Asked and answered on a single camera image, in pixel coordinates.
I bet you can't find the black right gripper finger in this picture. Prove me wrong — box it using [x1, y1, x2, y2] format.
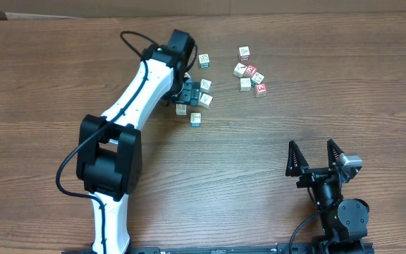
[285, 140, 309, 177]
[327, 139, 343, 168]

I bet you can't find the plain wooden block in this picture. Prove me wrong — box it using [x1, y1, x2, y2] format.
[176, 104, 187, 116]

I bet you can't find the wooden block blue side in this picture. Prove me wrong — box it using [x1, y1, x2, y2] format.
[190, 113, 202, 127]

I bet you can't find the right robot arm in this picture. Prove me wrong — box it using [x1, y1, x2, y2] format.
[284, 139, 374, 254]

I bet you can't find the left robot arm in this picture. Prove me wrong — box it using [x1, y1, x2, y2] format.
[76, 30, 200, 253]

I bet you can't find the wooden block ice cream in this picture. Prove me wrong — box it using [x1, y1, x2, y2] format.
[199, 93, 213, 109]

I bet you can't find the wooden block fish picture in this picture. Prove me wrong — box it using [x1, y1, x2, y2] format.
[200, 79, 212, 94]

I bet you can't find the wooden block green side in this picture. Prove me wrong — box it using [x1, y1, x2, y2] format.
[198, 54, 210, 68]

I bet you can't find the wooden block pretzel picture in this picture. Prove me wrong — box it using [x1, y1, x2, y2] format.
[240, 78, 252, 92]

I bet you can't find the wooden block brush picture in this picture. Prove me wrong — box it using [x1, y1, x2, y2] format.
[233, 63, 247, 78]

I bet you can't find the wooden block red side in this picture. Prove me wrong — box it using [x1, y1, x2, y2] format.
[238, 46, 250, 61]

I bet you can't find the wooden block teal side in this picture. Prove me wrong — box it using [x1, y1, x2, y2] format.
[251, 72, 264, 86]

